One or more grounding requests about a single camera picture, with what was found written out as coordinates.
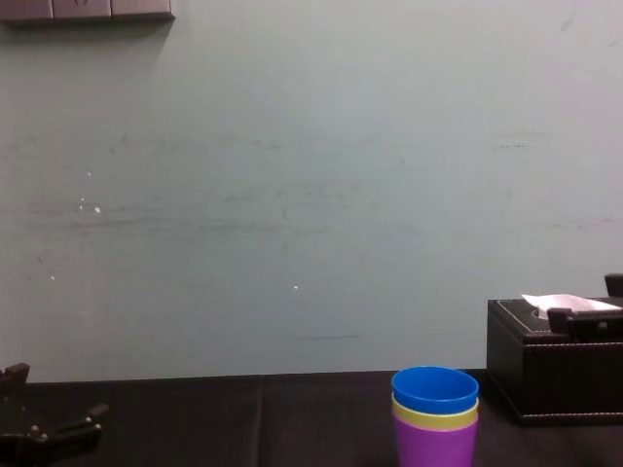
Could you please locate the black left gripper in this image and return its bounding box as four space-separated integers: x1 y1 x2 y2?
0 362 110 467

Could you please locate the white paper tissue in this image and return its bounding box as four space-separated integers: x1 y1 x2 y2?
521 292 623 313

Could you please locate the black leather tissue box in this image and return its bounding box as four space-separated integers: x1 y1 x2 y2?
486 297 623 429

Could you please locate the blue plastic cup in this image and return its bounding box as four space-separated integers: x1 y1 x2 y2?
390 365 480 415

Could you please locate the black table cloth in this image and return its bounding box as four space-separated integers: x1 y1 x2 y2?
0 371 623 467

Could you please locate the purple plastic cup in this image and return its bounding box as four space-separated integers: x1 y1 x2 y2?
393 413 480 467

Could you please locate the yellow plastic cup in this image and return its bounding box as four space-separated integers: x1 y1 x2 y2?
391 391 480 434

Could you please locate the dark-framed grey wall panel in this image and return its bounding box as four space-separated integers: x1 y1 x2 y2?
0 0 176 24

